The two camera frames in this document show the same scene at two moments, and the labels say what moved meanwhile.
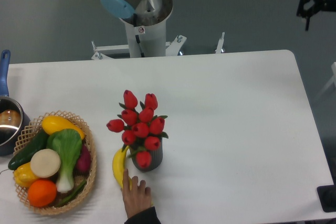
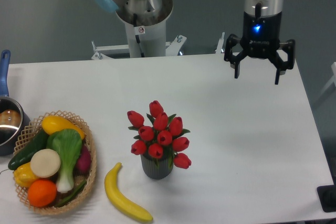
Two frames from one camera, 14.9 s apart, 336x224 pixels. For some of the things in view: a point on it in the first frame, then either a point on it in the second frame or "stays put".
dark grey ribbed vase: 157,156 to 157,169
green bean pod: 80,188 stays put
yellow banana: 118,165 to 119,200
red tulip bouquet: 143,130 to 158,135
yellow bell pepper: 23,175 stays put
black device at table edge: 327,194 stays put
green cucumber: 39,143 stays put
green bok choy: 67,144 stays put
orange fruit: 41,192 stays put
